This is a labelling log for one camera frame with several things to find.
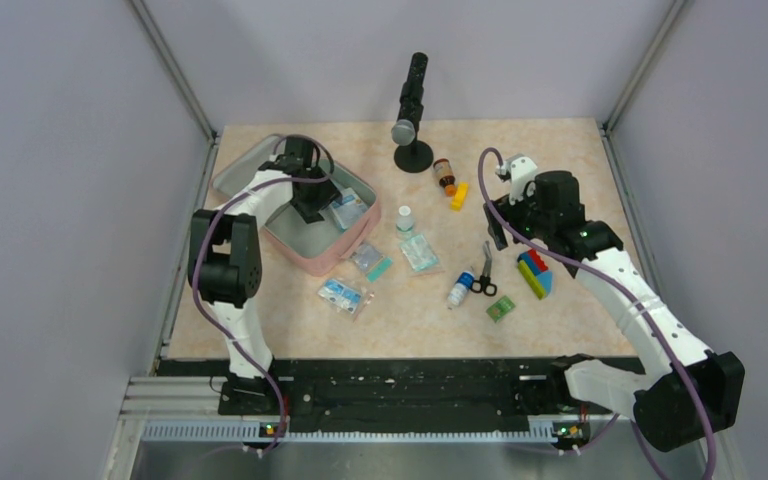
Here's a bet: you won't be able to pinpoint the black microphone on stand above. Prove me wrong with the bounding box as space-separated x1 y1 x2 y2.
391 52 433 174

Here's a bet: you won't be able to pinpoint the small green box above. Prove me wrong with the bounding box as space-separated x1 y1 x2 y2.
486 296 516 323

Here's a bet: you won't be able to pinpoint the yellow plastic block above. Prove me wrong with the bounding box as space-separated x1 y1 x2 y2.
450 182 469 211

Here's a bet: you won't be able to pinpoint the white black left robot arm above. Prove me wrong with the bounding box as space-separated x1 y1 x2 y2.
188 154 339 414

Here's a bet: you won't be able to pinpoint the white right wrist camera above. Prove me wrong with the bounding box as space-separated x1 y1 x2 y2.
495 153 538 205

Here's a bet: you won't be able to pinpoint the brown bottle orange cap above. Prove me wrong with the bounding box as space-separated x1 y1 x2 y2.
432 158 457 197

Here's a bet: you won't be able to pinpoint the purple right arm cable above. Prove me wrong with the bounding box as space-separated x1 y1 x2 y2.
477 146 718 480

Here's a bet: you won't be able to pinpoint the blue white dropper bottle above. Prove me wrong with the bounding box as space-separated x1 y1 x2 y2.
446 270 475 309

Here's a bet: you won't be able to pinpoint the white bottle green label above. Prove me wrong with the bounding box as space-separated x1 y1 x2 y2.
396 205 416 240

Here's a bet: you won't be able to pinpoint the green gauze packet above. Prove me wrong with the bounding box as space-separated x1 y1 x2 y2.
399 233 443 276

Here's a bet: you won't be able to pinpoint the pink medicine kit case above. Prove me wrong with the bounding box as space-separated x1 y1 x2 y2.
211 134 383 278

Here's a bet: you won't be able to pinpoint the colourful toy block stack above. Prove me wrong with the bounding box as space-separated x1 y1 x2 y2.
517 249 554 300

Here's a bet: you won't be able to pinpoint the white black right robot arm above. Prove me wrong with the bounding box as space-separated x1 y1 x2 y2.
484 167 745 452

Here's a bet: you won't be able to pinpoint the black handled scissors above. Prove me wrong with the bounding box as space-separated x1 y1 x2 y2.
471 241 497 297

